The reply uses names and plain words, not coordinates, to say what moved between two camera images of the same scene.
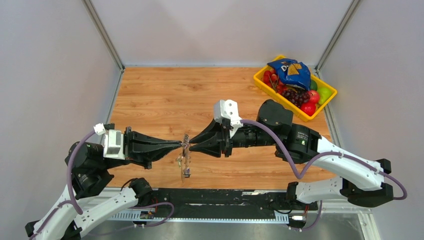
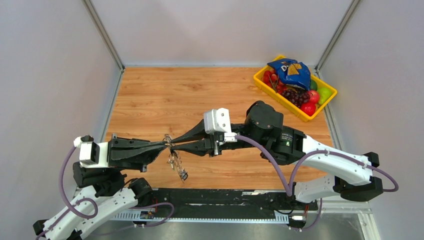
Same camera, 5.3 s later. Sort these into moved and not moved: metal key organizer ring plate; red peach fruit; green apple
Moved: metal key organizer ring plate
Not moved: red peach fruit; green apple
